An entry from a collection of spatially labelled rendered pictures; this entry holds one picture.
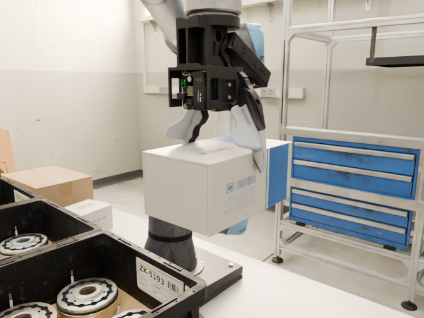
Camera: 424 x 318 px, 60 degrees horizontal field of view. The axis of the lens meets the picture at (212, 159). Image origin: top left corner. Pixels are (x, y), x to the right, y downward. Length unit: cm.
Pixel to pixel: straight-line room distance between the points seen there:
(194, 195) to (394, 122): 266
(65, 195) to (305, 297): 92
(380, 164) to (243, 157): 177
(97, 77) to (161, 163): 392
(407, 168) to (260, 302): 140
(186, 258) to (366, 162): 147
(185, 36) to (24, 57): 356
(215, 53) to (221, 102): 6
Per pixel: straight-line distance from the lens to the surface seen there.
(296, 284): 104
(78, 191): 149
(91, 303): 69
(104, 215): 136
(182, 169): 45
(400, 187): 220
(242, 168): 47
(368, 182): 224
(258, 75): 55
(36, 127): 405
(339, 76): 315
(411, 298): 239
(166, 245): 94
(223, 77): 46
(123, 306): 73
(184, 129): 55
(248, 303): 95
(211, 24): 47
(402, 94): 301
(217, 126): 91
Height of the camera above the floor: 123
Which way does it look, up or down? 12 degrees down
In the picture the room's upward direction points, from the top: straight up
